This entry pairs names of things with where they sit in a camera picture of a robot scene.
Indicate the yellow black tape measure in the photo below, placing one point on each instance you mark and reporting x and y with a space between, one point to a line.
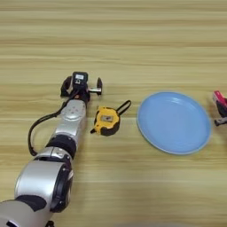
106 121

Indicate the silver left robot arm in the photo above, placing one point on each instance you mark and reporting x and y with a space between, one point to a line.
63 127

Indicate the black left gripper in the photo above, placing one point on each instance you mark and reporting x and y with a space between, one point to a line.
82 94

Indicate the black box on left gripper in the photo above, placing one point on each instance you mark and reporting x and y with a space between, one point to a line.
80 79

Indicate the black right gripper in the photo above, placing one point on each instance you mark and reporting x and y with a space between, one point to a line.
221 121

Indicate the blue round plate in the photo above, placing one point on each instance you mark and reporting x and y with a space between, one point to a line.
174 124

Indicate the red white small box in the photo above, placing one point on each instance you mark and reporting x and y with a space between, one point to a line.
219 97

